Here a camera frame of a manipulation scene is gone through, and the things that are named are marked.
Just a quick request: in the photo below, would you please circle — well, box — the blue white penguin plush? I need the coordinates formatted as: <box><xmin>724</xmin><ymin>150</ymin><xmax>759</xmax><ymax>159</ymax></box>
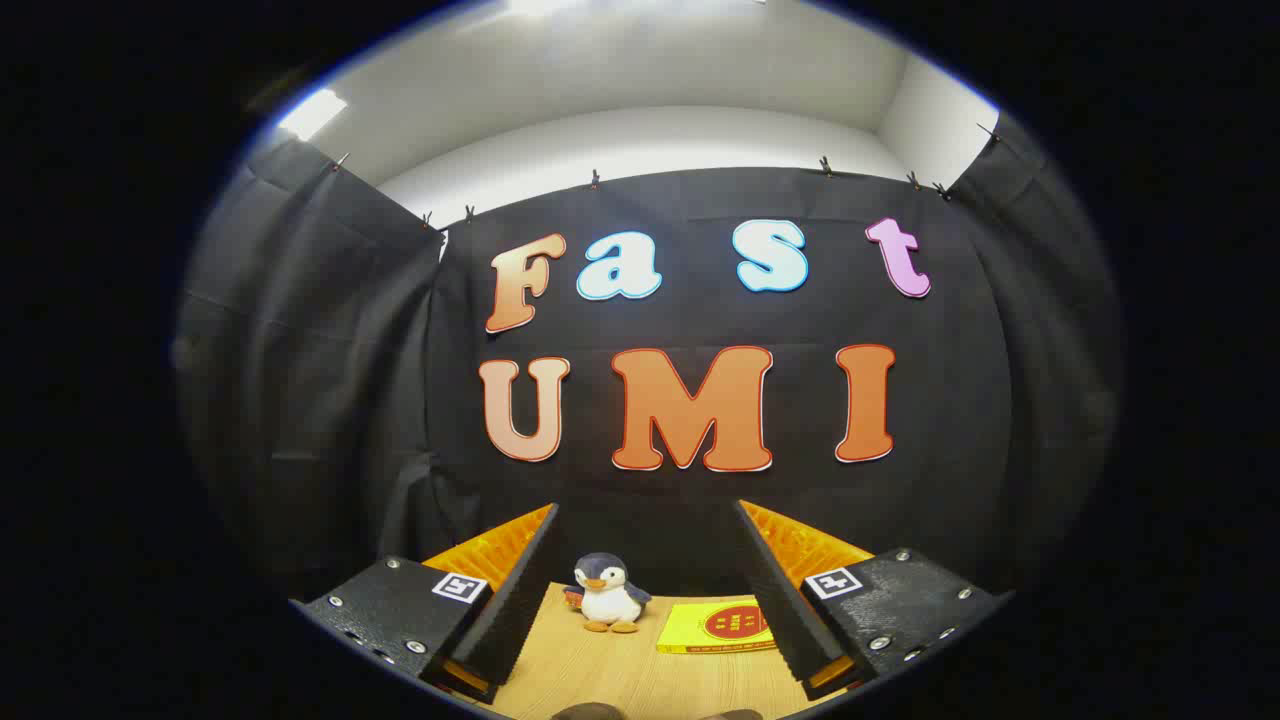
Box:
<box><xmin>562</xmin><ymin>552</ymin><xmax>653</xmax><ymax>635</ymax></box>

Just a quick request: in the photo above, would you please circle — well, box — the yellow book with red circle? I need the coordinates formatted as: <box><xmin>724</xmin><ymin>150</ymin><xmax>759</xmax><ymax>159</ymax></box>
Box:
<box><xmin>656</xmin><ymin>597</ymin><xmax>779</xmax><ymax>656</ymax></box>

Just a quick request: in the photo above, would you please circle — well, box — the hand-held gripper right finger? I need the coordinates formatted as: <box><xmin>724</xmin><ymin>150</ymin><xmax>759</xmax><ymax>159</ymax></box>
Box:
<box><xmin>733</xmin><ymin>498</ymin><xmax>1013</xmax><ymax>703</ymax></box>

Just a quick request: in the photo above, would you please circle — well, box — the ceiling light panel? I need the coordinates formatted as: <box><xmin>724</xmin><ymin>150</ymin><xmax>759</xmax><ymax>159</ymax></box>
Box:
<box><xmin>278</xmin><ymin>88</ymin><xmax>349</xmax><ymax>141</ymax></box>

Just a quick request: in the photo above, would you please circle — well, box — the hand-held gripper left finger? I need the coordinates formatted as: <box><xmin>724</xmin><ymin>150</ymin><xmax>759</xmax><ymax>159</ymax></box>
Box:
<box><xmin>288</xmin><ymin>502</ymin><xmax>563</xmax><ymax>706</ymax></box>

